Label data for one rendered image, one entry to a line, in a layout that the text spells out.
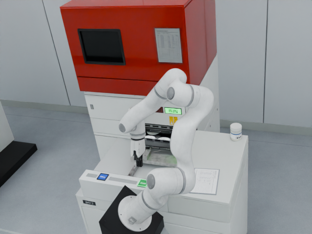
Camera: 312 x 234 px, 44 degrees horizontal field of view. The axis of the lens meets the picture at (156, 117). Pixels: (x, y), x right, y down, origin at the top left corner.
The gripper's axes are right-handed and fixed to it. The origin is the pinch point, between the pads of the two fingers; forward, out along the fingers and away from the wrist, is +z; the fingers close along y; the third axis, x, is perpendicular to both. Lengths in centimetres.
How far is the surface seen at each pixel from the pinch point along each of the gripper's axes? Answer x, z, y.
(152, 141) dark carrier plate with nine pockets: -13, 11, -52
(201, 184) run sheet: 32.3, 13.1, -9.0
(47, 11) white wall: -192, -63, -198
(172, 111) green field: 0, -10, -57
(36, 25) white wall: -212, -47, -202
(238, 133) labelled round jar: 45, -1, -51
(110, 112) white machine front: -47, -5, -59
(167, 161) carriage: 3.3, 16.4, -36.2
